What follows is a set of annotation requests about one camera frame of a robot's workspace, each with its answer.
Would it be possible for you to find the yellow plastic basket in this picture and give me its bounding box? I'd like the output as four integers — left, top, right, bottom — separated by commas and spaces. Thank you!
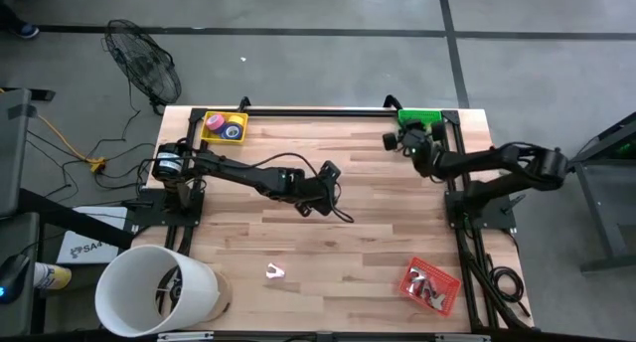
200, 110, 249, 145

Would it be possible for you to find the brown cardboard tape roll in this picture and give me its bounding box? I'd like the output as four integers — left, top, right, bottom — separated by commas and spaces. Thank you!
207, 270, 234, 323

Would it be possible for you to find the blue tape roll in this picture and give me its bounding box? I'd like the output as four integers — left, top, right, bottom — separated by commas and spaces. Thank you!
221, 121, 244, 141

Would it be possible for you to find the person's shoe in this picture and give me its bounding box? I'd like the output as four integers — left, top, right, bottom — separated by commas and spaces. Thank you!
7, 21, 41, 40

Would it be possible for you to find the yellow extension cable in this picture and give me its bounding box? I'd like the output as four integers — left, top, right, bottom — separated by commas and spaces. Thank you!
0, 86, 108, 175

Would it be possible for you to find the black coiled cable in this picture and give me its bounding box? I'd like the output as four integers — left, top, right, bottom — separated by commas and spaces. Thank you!
489, 264, 532, 318

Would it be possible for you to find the green plastic basket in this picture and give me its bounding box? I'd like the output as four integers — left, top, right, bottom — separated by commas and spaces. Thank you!
397, 107, 443, 127

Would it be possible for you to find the black computer mouse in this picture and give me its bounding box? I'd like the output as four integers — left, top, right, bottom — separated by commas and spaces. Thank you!
0, 254, 32, 304

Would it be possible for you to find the white cylindrical bucket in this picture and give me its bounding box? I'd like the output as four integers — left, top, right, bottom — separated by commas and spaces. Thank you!
93, 245, 221, 339

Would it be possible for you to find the orange plastic basket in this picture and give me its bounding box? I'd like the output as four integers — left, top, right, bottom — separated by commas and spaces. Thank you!
397, 256, 462, 317

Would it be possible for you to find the grey side desk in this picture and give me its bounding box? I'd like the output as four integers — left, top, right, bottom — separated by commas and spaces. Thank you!
0, 86, 42, 338

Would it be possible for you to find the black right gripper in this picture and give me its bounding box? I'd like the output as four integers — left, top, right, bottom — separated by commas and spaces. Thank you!
382, 121, 447, 180

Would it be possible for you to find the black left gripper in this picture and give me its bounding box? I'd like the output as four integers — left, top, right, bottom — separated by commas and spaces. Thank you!
286, 160, 343, 219

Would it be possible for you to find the black aluminium table frame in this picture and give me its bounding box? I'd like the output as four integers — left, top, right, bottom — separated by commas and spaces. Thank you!
163, 96, 536, 333

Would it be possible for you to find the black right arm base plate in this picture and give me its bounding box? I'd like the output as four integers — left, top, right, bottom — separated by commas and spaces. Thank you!
444, 189, 518, 230

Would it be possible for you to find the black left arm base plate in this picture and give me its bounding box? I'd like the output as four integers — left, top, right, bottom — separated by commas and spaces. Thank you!
129, 190, 206, 229

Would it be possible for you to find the black floor fan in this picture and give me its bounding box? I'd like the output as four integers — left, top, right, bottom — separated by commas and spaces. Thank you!
102, 18, 183, 117

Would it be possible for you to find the pink tape roll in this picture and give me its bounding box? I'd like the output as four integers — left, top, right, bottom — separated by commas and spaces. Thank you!
205, 112, 228, 132

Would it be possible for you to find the black metal cart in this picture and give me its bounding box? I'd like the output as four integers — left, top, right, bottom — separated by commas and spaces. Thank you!
548, 110, 636, 274

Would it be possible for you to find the black diagonal strut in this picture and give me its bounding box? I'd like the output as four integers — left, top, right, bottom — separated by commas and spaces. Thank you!
17, 187, 136, 251

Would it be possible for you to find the yellow white spray bottle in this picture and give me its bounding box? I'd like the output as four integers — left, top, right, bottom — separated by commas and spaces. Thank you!
32, 261, 73, 290

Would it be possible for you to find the silver metal bracket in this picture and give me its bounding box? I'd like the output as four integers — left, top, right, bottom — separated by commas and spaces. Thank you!
157, 331, 215, 342
435, 334, 492, 342

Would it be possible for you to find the white printed box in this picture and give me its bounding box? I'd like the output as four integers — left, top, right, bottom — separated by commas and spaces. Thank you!
56, 207, 131, 265

